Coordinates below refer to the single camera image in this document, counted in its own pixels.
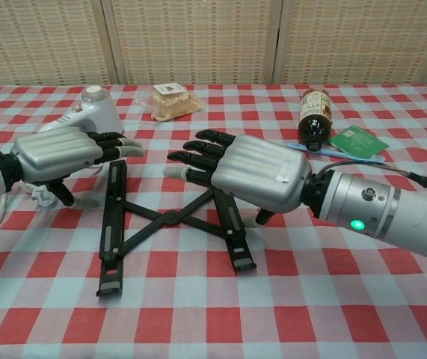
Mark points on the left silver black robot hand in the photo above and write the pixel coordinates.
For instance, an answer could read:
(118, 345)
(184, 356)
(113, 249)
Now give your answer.
(56, 153)

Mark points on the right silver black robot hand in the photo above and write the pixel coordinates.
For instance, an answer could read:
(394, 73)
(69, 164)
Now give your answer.
(261, 172)

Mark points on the black folding laptop stand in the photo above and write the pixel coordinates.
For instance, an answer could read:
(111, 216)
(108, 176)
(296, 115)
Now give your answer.
(170, 217)

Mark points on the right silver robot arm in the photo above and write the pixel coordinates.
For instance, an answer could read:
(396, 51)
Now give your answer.
(385, 213)

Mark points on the red white checkered tablecloth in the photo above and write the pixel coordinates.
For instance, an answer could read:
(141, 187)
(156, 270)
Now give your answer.
(310, 299)

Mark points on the light blue toothbrush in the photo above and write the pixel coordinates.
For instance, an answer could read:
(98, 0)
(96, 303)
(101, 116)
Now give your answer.
(295, 146)

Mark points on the white handheld steam iron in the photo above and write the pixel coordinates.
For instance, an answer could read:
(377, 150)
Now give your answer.
(101, 112)

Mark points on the brown bottle with label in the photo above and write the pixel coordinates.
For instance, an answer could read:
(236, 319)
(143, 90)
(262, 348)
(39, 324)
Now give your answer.
(314, 127)

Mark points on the green paper packet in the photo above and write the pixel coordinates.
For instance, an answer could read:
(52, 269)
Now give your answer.
(359, 144)

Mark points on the clear bag of snacks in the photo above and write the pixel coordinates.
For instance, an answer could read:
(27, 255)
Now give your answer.
(175, 102)

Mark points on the woven bamboo screen panel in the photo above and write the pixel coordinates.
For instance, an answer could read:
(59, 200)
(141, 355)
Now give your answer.
(198, 37)
(359, 37)
(30, 37)

